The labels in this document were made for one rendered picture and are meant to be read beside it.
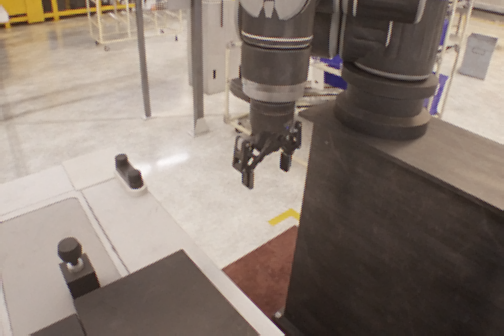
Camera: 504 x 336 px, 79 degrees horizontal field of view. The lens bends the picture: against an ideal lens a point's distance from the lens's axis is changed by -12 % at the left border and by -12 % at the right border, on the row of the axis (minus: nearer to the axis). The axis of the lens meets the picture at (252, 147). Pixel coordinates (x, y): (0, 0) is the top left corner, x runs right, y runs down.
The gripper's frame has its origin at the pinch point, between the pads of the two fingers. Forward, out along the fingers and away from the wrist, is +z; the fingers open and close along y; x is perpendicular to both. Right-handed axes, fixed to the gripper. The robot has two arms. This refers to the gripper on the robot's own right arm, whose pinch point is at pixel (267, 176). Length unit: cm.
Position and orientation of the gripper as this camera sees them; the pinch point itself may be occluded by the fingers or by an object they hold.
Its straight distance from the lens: 64.4
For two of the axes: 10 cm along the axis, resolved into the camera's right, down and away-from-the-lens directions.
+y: 7.6, -2.9, 5.8
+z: -0.4, 8.7, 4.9
